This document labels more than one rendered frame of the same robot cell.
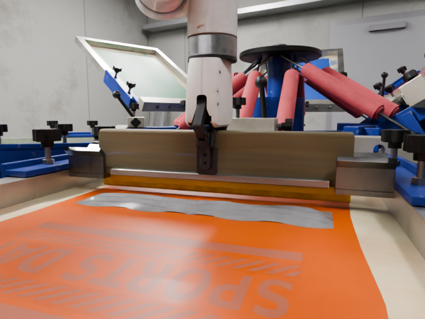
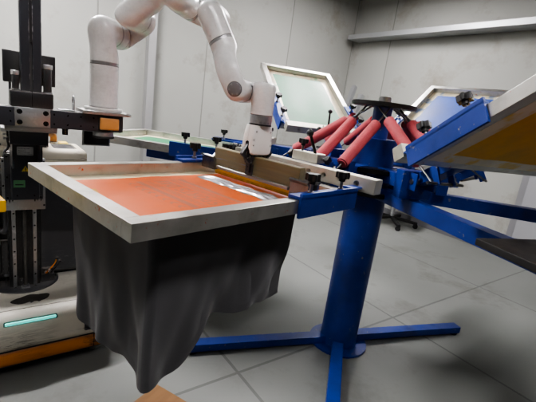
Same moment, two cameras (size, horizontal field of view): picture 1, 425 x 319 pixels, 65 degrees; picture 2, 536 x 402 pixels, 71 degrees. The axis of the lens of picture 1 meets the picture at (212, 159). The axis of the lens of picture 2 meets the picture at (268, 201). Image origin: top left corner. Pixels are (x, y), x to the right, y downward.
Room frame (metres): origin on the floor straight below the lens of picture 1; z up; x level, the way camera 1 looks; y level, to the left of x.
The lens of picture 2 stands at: (-0.63, -0.56, 1.22)
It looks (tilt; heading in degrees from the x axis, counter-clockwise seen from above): 14 degrees down; 23
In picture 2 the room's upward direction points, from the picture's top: 8 degrees clockwise
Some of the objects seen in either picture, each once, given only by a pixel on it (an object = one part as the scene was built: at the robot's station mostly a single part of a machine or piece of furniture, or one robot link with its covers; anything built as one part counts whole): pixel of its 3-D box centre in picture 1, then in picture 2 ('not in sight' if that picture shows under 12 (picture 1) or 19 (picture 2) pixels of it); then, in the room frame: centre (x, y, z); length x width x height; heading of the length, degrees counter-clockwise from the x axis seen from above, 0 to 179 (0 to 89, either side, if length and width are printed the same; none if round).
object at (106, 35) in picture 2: not in sight; (107, 41); (0.40, 0.57, 1.37); 0.13 x 0.10 x 0.16; 14
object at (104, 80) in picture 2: not in sight; (103, 88); (0.39, 0.58, 1.21); 0.16 x 0.13 x 0.15; 61
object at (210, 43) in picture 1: (214, 50); (262, 120); (0.53, 0.00, 1.18); 0.09 x 0.07 x 0.03; 162
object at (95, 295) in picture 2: not in sight; (108, 278); (0.05, 0.15, 0.74); 0.45 x 0.03 x 0.43; 72
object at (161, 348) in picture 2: not in sight; (227, 285); (0.21, -0.12, 0.74); 0.46 x 0.04 x 0.42; 162
